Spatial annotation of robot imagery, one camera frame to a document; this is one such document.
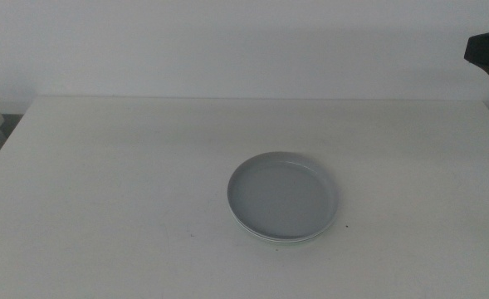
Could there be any white shallow bowl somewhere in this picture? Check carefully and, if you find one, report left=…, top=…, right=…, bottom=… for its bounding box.
left=229, top=211, right=337, bottom=243

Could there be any pale green shallow bowl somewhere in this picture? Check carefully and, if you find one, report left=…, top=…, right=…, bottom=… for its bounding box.
left=247, top=236, right=315, bottom=246

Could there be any grey shallow bowl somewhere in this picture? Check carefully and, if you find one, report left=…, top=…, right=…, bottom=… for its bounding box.
left=227, top=150, right=340, bottom=241

